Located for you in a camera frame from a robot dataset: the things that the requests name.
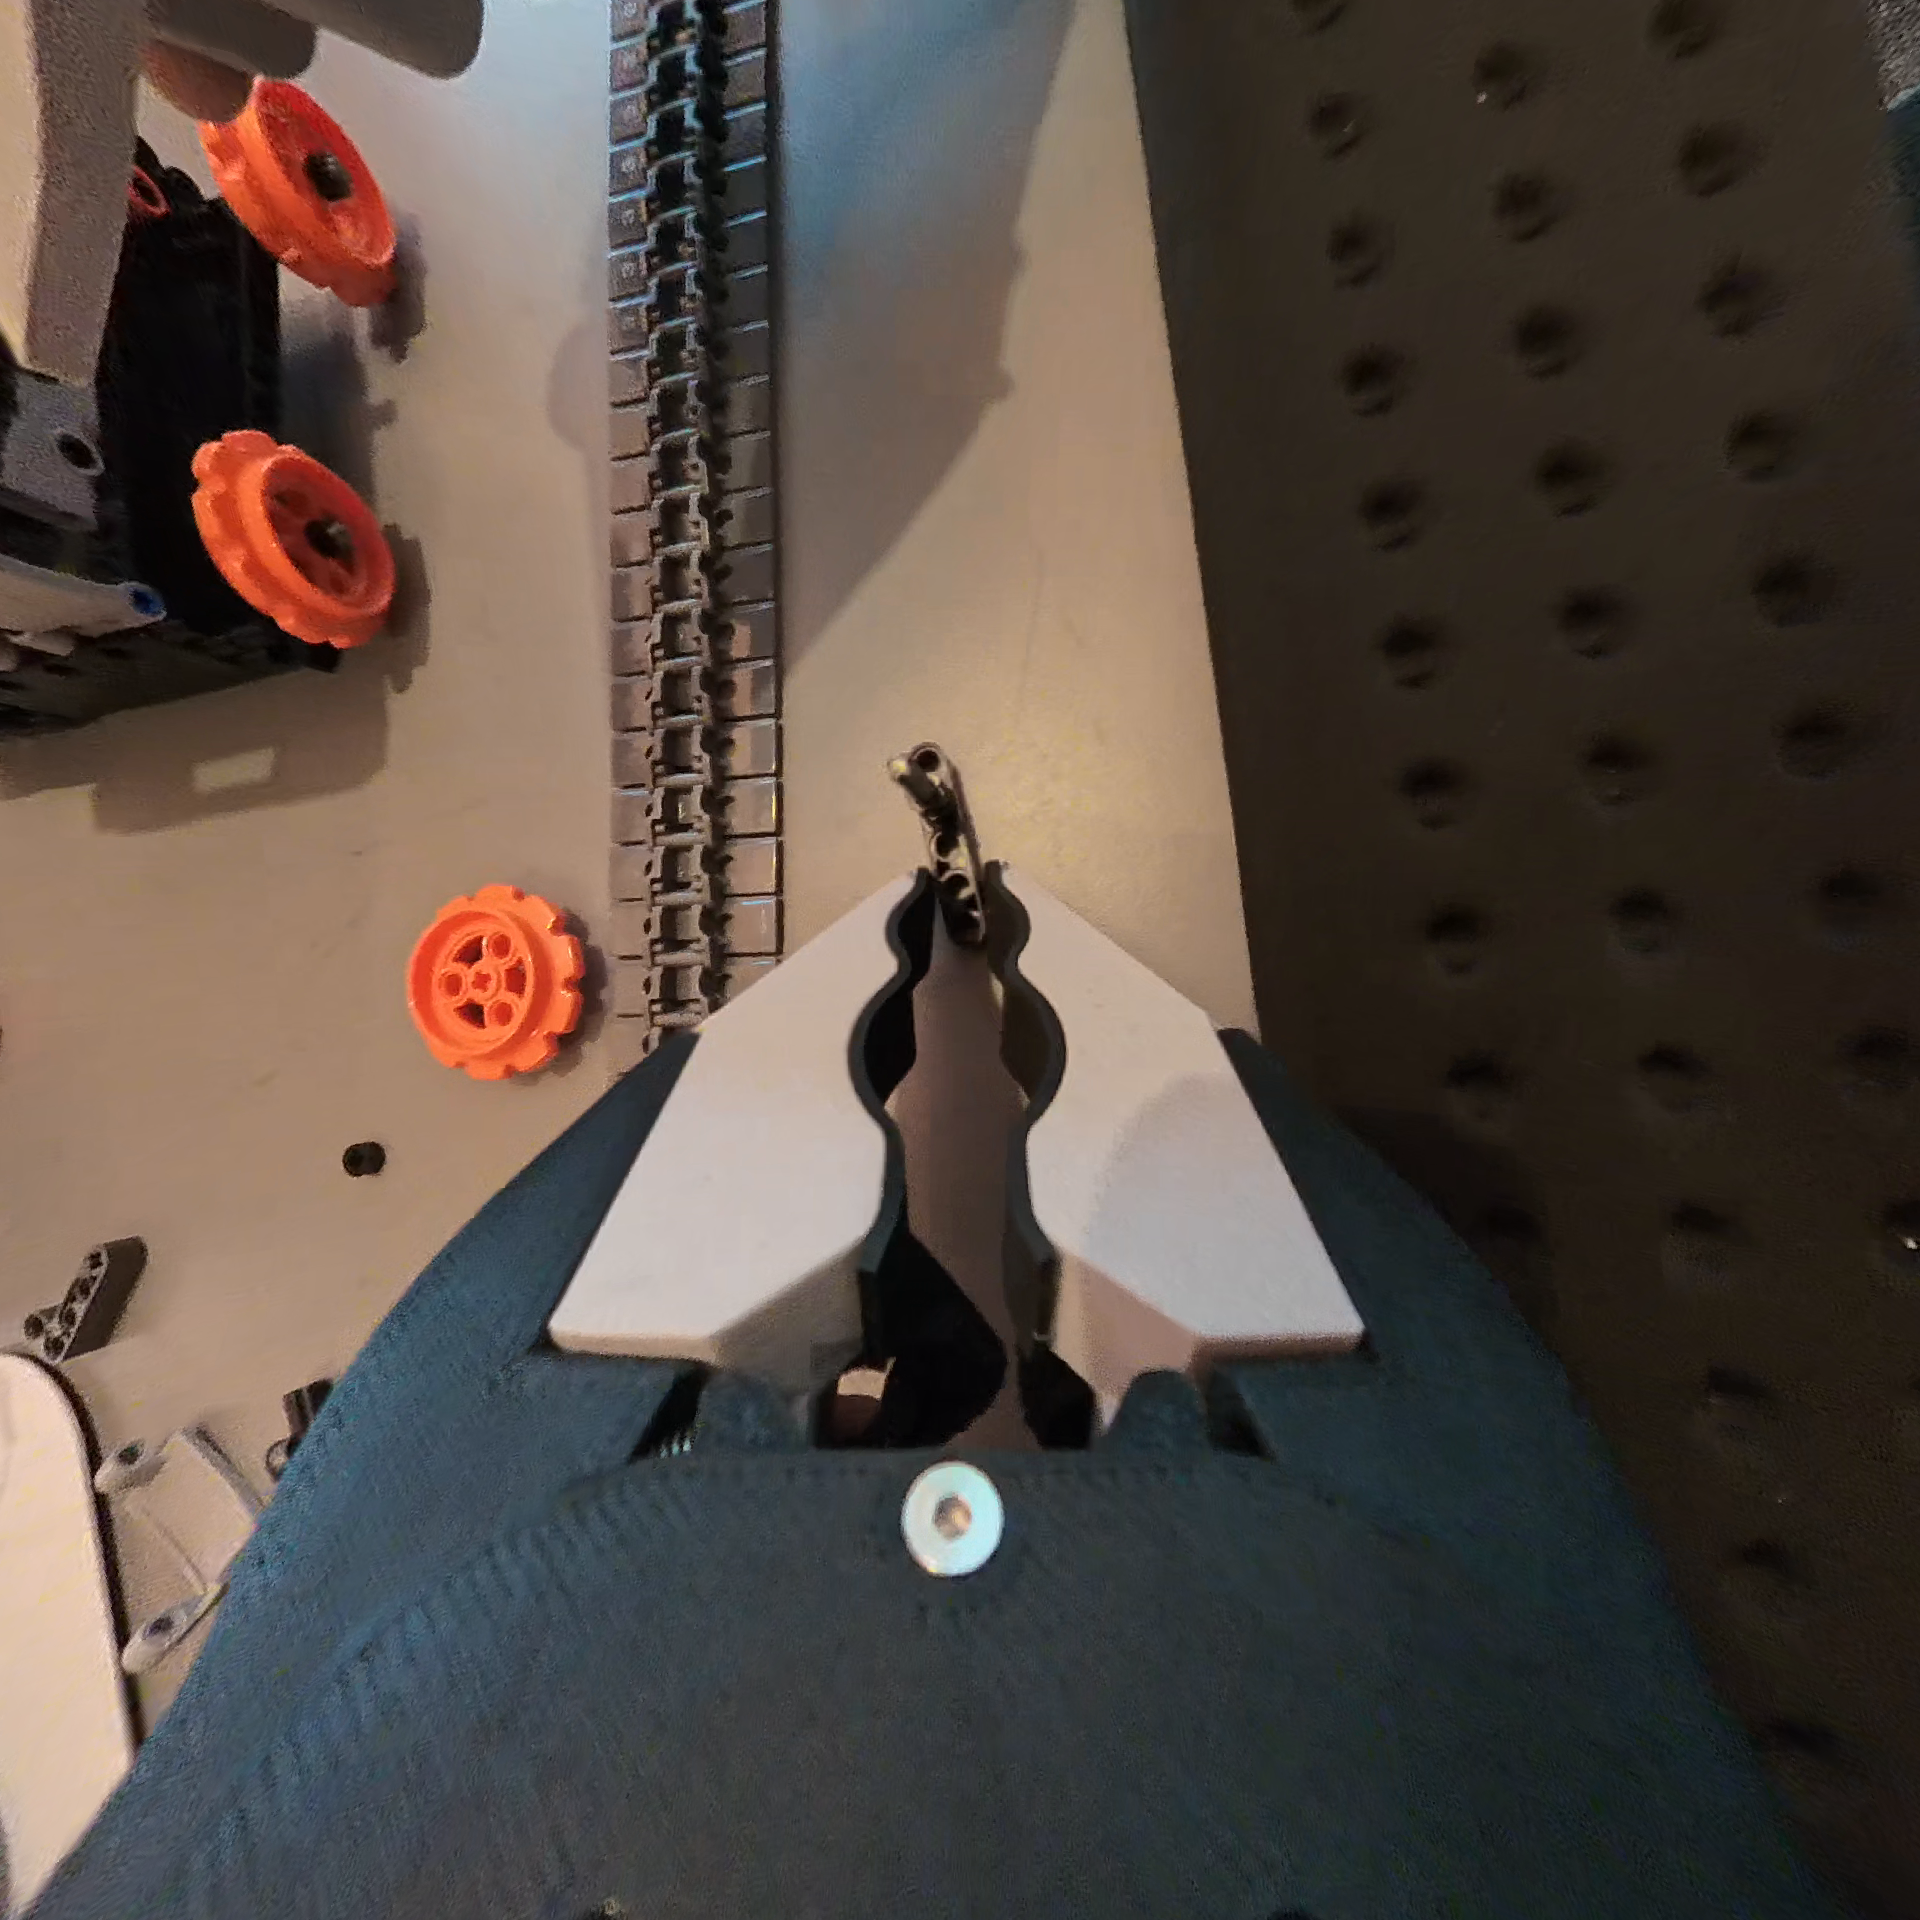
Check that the toy vehicle with orange wheels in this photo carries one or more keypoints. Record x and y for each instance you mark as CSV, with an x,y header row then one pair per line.
x,y
150,420

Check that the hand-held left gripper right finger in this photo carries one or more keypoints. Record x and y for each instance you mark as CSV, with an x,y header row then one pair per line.
x,y
1202,1184

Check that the person's right hand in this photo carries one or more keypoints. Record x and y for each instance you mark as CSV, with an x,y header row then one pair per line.
x,y
195,83

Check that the orange gear-edged wheel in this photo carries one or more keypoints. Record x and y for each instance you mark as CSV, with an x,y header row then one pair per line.
x,y
494,984

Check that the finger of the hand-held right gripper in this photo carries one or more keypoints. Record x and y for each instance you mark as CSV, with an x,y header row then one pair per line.
x,y
84,180

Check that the light grey curved panel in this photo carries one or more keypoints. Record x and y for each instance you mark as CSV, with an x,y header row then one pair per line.
x,y
173,1516

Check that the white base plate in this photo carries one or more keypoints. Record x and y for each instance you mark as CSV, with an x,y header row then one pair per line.
x,y
45,1620

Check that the dark grey short bent liftarm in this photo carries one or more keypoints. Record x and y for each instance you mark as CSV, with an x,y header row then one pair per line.
x,y
91,1298

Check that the dark studded panel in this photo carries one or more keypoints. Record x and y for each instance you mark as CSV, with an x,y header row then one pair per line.
x,y
1575,901

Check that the black axle pin connector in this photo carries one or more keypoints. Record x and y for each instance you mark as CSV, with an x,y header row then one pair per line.
x,y
300,1418

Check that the black five-hole liftarm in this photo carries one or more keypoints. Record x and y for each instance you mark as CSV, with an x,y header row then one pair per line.
x,y
955,848

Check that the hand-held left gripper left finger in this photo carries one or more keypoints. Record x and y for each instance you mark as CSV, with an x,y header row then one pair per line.
x,y
722,1184

